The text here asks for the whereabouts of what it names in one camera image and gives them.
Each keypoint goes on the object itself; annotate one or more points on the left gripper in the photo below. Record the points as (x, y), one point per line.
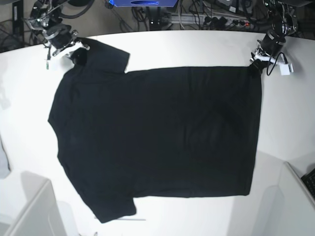
(269, 46)

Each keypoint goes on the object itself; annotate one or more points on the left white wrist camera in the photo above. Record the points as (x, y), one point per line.
(286, 69)

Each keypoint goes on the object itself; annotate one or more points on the white power strip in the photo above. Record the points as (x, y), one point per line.
(224, 21)

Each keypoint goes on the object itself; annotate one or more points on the blue box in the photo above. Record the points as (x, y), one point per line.
(149, 3)

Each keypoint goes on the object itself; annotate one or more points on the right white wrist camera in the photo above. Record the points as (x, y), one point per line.
(51, 65)

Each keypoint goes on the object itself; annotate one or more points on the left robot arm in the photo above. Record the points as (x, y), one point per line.
(282, 20)

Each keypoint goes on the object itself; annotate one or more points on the black T-shirt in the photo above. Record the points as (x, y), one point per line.
(168, 132)

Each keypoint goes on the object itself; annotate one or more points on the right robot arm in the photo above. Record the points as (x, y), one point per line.
(48, 13)

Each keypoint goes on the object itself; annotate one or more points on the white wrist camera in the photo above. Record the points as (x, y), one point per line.
(51, 65)
(286, 69)

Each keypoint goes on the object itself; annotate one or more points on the black keyboard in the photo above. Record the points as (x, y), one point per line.
(309, 182)

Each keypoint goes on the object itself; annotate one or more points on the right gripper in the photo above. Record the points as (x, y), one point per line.
(61, 37)

